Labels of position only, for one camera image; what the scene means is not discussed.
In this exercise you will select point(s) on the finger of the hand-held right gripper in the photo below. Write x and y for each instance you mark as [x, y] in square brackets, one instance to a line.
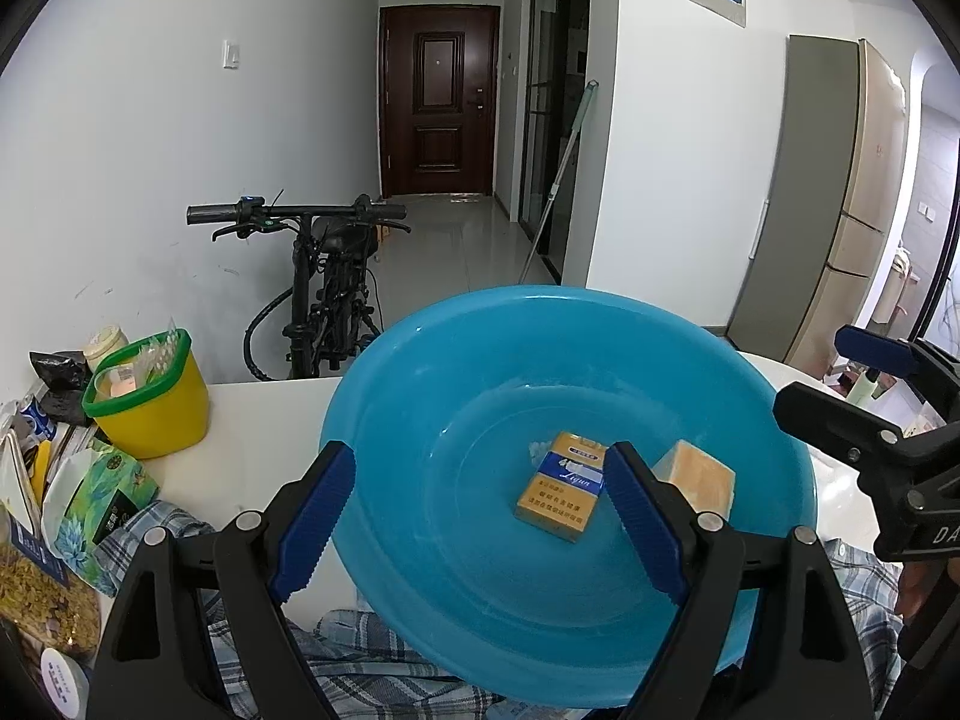
[825, 409]
[877, 351]

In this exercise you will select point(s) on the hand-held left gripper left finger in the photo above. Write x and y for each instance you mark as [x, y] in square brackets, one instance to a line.
[315, 517]

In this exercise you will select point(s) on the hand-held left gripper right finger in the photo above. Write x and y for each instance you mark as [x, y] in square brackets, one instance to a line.
[645, 525]

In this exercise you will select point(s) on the cream orange square box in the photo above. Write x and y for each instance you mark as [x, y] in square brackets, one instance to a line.
[697, 476]

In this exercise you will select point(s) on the orange cigarette pack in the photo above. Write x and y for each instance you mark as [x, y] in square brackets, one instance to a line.
[559, 502]

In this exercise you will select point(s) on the blue plastic basin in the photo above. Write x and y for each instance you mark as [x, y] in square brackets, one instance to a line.
[465, 540]

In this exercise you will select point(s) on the blue plaid cloth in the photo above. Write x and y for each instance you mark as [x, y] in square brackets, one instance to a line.
[390, 660]

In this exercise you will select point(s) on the beige grey refrigerator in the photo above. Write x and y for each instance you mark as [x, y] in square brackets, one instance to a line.
[810, 202]

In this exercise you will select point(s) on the yellow bin with green rim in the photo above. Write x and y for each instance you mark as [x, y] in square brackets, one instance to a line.
[165, 412]

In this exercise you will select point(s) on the green floral packet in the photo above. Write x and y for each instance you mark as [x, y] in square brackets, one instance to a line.
[97, 495]

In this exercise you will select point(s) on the black bicycle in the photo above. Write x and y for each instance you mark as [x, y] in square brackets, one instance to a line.
[330, 292]

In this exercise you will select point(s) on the white lidded jar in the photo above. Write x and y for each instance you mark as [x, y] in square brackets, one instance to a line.
[105, 341]

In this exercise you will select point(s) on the clear bag of nuts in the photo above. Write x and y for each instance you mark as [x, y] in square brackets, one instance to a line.
[45, 600]

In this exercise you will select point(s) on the black crumpled bag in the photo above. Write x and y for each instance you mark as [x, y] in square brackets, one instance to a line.
[56, 375]

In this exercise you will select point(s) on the blue white packet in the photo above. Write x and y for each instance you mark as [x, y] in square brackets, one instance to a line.
[34, 420]

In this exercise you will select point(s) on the white round lid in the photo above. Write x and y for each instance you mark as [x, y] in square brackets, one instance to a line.
[64, 682]

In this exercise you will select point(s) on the mop with metal pole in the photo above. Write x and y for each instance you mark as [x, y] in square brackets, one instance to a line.
[559, 172]

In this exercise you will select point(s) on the black framed glass sliding door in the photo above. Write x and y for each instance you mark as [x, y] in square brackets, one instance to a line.
[551, 90]

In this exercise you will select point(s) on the dark brown entrance door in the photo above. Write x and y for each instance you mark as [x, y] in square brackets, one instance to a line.
[439, 90]

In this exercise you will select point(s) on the white light switch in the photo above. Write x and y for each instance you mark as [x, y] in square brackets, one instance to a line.
[231, 54]

